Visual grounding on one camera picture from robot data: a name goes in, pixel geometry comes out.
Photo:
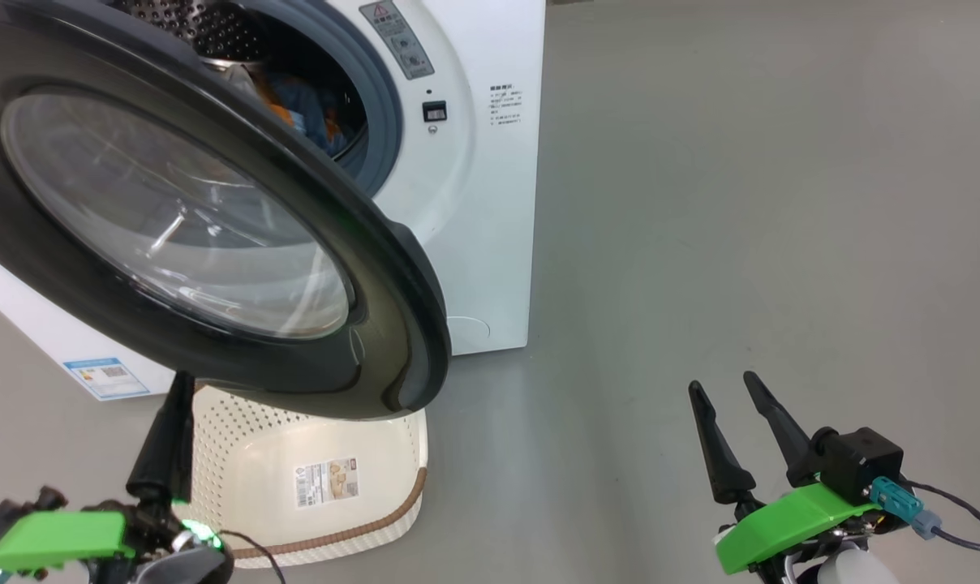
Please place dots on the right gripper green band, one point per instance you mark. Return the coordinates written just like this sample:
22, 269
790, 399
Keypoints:
790, 519

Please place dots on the white front-load washing machine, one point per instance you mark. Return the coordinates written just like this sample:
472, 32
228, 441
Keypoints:
490, 243

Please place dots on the basket product label sticker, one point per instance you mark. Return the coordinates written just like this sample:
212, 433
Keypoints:
326, 483

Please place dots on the round white filter cover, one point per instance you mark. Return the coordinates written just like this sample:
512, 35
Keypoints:
470, 335

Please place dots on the grey rubber door gasket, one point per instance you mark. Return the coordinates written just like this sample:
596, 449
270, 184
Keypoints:
380, 122

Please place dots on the small printed text label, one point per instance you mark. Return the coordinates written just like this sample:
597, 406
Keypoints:
506, 105

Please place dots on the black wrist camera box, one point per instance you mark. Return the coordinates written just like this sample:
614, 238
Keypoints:
863, 462
11, 511

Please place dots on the cream perforated laundry basket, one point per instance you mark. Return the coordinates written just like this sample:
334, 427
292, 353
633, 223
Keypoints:
255, 454

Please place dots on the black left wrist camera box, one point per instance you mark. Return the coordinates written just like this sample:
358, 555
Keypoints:
11, 511

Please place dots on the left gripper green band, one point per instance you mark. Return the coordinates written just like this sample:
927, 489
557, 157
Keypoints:
60, 535

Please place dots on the blue cake print garment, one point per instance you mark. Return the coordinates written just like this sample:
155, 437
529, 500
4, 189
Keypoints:
320, 122

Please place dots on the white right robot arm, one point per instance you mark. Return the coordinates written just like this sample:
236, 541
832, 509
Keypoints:
847, 569

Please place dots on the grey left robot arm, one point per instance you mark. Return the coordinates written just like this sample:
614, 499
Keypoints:
186, 564

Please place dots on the grey warning sticker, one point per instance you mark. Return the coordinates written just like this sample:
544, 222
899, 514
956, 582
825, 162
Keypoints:
397, 39

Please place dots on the dark round washing machine door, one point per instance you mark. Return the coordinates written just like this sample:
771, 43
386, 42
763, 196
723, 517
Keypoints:
393, 268

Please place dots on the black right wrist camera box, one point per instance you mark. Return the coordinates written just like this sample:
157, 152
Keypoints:
863, 462

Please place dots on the black door latch socket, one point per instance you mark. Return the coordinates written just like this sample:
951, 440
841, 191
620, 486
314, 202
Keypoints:
435, 111

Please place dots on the blue energy label sticker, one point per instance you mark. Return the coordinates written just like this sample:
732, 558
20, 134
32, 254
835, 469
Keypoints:
106, 380

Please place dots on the steel washer drum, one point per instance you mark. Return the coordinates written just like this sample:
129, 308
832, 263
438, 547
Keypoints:
206, 28

